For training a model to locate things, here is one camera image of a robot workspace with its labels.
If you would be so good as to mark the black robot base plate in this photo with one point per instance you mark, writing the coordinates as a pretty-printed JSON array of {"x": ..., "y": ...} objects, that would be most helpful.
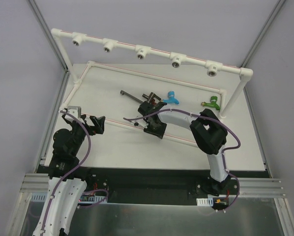
[{"x": 149, "y": 186}]

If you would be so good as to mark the white PVC pipe frame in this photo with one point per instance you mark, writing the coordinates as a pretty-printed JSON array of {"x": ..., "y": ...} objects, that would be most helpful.
[{"x": 95, "y": 86}]

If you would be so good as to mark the blue plastic faucet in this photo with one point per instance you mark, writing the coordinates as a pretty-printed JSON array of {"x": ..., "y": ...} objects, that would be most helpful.
[{"x": 171, "y": 98}]

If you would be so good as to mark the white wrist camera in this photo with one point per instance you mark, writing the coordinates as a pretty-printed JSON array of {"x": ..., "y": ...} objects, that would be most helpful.
[
  {"x": 140, "y": 123},
  {"x": 69, "y": 119}
]

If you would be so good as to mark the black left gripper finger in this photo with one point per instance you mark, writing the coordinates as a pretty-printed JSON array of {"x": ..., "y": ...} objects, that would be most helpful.
[
  {"x": 98, "y": 126},
  {"x": 75, "y": 111}
]

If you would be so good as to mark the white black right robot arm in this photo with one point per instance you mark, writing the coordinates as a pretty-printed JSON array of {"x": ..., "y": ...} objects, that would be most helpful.
[{"x": 208, "y": 132}]

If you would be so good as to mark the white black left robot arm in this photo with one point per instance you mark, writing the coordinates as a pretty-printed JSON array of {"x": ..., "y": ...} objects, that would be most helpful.
[{"x": 68, "y": 181}]

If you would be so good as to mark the grey metal long-spout faucet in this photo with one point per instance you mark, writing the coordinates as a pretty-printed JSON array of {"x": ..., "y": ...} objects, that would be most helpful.
[{"x": 131, "y": 96}]

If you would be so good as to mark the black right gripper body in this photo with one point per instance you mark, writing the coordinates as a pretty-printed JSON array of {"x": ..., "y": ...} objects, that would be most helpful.
[{"x": 149, "y": 108}]

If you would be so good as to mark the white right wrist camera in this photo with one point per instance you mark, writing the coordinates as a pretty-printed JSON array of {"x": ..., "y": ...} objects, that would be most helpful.
[{"x": 140, "y": 123}]

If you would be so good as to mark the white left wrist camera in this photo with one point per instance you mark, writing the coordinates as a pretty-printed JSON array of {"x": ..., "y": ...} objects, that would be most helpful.
[{"x": 69, "y": 119}]

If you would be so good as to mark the right white cable duct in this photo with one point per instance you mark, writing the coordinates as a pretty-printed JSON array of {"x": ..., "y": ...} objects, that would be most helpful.
[{"x": 211, "y": 201}]

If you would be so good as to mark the green plastic faucet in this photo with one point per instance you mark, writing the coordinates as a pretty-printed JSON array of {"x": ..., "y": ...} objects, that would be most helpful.
[{"x": 212, "y": 104}]

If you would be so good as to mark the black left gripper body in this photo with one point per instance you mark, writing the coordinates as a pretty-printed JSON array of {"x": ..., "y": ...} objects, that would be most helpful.
[{"x": 87, "y": 125}]

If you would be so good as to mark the aluminium enclosure frame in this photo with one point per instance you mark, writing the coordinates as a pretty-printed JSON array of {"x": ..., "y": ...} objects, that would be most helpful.
[{"x": 198, "y": 49}]

